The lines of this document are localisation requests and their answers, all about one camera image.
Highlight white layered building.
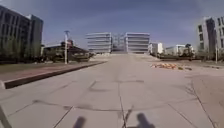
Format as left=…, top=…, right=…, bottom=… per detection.
left=85, top=31, right=151, bottom=55

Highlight grey paved plaza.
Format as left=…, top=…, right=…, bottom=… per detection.
left=0, top=53, right=224, bottom=128

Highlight low brown building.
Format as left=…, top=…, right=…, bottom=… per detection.
left=41, top=39, right=96, bottom=63

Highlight small white building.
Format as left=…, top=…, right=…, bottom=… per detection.
left=148, top=41, right=164, bottom=56

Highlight pale pole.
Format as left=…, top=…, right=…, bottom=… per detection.
left=63, top=30, right=71, bottom=65
left=214, top=45, right=219, bottom=65

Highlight robot's own part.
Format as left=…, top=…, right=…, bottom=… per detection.
left=72, top=115, right=87, bottom=128
left=134, top=112, right=156, bottom=128

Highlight dark hedge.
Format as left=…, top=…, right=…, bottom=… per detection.
left=155, top=52, right=204, bottom=62

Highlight low pale building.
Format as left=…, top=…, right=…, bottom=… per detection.
left=164, top=44, right=196, bottom=57

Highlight grey stone kerb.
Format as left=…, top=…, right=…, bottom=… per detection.
left=0, top=60, right=108, bottom=90

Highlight red brick raised area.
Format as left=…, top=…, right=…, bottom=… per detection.
left=0, top=62, right=101, bottom=82

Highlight grass strip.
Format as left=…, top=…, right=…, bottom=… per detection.
left=0, top=63, right=73, bottom=75

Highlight row of trees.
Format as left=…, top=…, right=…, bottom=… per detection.
left=0, top=41, right=43, bottom=63

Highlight dark glass building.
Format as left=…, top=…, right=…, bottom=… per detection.
left=0, top=4, right=44, bottom=62

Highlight tall grey building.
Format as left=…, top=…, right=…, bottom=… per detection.
left=196, top=15, right=224, bottom=56

